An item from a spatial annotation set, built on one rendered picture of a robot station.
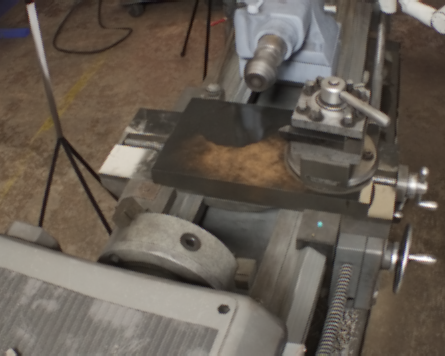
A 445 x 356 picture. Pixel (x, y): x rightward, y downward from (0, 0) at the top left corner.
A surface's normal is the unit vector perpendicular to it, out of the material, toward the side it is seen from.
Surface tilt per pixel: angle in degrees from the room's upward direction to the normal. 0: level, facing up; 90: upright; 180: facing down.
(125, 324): 0
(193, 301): 0
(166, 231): 7
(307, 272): 36
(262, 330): 45
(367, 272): 90
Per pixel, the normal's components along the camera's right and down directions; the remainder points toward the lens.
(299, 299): 0.49, -0.51
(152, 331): -0.08, -0.74
